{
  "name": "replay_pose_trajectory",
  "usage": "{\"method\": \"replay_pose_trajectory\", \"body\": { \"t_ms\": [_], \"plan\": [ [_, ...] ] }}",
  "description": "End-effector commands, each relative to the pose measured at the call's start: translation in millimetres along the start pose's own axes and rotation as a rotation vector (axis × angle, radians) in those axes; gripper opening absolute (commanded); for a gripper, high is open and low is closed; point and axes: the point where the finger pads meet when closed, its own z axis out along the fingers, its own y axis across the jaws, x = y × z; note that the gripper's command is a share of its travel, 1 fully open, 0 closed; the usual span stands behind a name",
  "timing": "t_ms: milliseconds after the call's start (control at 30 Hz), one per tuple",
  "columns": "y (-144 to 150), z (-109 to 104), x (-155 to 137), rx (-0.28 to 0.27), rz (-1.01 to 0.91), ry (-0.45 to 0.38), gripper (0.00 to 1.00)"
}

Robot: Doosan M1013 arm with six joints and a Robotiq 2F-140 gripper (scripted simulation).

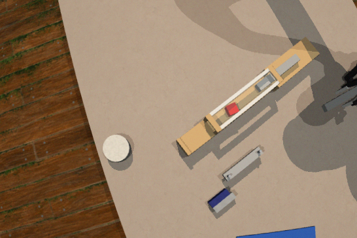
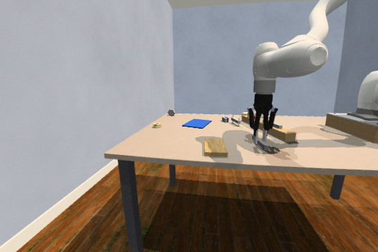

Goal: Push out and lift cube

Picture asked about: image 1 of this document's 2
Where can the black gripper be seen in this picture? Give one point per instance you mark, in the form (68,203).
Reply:
(350,83)

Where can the blue flat rectangular pad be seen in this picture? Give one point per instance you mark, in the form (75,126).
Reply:
(308,232)

